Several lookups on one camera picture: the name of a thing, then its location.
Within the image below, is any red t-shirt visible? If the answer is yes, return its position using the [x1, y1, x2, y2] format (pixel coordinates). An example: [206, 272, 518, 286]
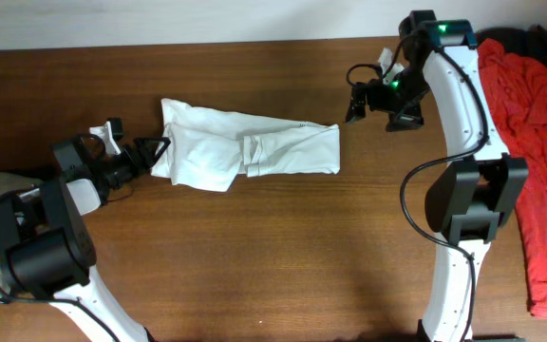
[478, 39, 547, 319]

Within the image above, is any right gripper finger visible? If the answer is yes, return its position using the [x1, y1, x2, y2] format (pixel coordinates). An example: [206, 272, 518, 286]
[350, 82, 369, 105]
[345, 104, 366, 124]

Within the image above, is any black garment top right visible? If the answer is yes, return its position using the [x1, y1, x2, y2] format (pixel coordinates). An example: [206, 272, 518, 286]
[477, 25, 547, 67]

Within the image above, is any white printed t-shirt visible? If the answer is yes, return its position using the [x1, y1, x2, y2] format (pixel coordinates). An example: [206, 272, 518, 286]
[151, 99, 341, 192]

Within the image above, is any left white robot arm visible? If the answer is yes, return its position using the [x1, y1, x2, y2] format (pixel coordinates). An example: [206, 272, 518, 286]
[0, 134, 170, 341]

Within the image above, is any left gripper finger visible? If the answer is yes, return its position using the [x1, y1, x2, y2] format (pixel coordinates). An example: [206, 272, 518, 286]
[134, 137, 171, 155]
[140, 150, 162, 172]

